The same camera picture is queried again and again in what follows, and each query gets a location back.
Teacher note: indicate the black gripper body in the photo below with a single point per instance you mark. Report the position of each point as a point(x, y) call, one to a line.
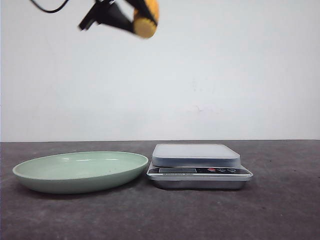
point(88, 18)

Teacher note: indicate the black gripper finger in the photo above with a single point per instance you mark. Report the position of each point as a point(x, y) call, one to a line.
point(143, 9)
point(121, 21)

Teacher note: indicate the yellow corn cob piece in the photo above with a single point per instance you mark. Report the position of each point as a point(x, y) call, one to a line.
point(143, 26)

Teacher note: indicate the green round plate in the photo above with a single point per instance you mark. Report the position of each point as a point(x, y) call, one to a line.
point(80, 172)

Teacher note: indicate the silver digital kitchen scale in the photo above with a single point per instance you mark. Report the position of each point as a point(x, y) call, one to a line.
point(197, 166)

